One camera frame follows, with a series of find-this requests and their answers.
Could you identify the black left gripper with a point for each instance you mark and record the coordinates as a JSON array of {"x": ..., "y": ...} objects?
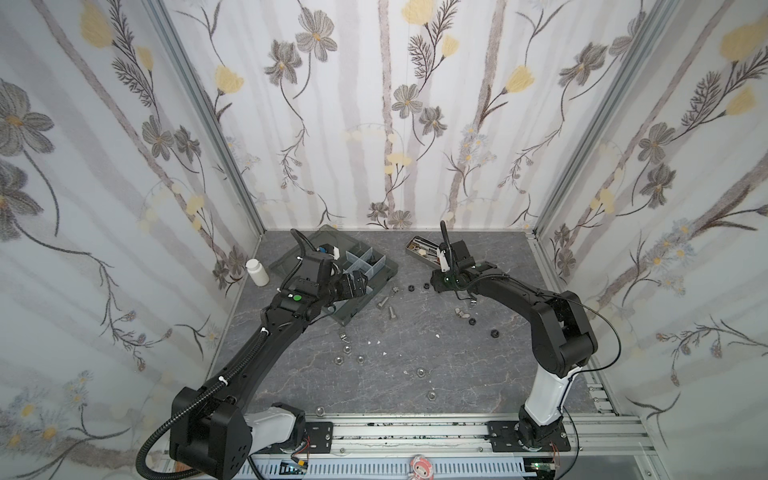
[{"x": 360, "y": 287}]

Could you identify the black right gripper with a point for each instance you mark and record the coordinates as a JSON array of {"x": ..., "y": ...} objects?
[{"x": 457, "y": 258}]

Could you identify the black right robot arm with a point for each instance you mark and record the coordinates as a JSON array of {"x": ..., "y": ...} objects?
[{"x": 562, "y": 337}]

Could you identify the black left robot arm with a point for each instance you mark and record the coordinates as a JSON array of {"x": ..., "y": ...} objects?
[{"x": 207, "y": 432}]

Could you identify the green compartment organizer box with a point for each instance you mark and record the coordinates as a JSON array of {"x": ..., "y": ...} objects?
[{"x": 314, "y": 266}]

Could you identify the white plastic bottle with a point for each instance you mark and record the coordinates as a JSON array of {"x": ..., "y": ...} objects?
[{"x": 257, "y": 272}]

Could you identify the pink figurine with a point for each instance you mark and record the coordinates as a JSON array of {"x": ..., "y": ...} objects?
[{"x": 421, "y": 468}]

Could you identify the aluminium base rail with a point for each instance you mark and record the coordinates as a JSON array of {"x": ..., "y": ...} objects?
[{"x": 460, "y": 446}]

